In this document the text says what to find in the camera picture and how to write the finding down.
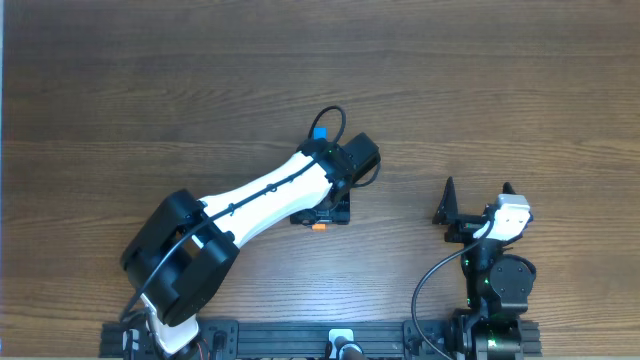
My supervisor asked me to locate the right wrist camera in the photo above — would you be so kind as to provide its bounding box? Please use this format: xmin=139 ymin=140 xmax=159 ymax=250
xmin=472 ymin=193 xmax=533 ymax=243

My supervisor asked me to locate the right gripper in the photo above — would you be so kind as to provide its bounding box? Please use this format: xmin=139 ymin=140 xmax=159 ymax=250
xmin=431 ymin=176 xmax=518 ymax=245

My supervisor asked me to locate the mounting rail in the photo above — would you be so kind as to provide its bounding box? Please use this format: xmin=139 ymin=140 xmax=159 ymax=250
xmin=99 ymin=319 xmax=544 ymax=360

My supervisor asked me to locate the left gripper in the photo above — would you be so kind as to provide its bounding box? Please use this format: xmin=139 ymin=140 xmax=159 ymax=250
xmin=289 ymin=191 xmax=352 ymax=226

